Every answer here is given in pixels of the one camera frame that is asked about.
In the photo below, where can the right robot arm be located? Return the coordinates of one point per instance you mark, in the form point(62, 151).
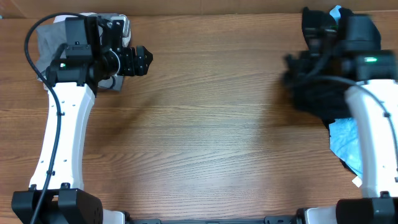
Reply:
point(372, 101)

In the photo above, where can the folded grey shirt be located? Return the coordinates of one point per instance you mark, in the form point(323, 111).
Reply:
point(50, 37)

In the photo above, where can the white garment under grey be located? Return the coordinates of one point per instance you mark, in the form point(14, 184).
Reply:
point(107, 16)

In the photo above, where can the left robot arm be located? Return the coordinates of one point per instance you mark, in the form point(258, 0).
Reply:
point(96, 48)

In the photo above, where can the black t-shirt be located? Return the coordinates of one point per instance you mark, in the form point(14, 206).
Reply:
point(330, 41)

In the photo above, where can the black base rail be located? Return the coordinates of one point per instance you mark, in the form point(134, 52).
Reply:
point(281, 219)

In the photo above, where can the light blue t-shirt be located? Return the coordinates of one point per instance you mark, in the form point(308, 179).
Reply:
point(344, 143)

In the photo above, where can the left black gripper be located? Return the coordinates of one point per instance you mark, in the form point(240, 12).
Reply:
point(127, 54)

